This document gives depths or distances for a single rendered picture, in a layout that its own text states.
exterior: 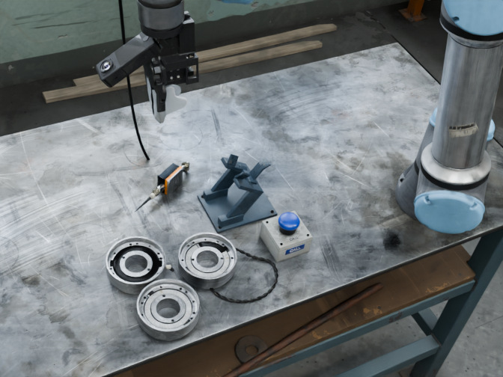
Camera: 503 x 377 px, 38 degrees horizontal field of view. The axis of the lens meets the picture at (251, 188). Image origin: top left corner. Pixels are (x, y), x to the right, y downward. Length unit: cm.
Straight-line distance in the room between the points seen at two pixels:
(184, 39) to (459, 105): 46
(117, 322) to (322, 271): 38
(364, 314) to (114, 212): 59
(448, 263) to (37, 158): 96
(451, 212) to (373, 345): 104
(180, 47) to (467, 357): 144
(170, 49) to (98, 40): 173
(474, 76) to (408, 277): 71
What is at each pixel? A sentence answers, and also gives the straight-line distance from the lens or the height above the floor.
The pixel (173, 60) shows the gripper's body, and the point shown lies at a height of 111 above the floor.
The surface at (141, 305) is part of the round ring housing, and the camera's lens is 126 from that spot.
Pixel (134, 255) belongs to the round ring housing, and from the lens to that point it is 132.
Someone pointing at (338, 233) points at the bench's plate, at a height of 80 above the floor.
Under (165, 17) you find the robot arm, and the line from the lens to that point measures 119.
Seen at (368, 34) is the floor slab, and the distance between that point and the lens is 341.
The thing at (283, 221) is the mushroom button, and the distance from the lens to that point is 133.
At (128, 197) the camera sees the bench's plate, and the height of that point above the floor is 80.
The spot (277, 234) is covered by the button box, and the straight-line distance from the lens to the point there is 134.
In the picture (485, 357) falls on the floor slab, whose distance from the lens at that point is 236.
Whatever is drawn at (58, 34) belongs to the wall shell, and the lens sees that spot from 291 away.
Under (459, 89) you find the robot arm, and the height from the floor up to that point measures 121.
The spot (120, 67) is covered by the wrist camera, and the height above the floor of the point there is 111.
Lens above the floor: 187
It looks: 47 degrees down
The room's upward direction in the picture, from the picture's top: 8 degrees clockwise
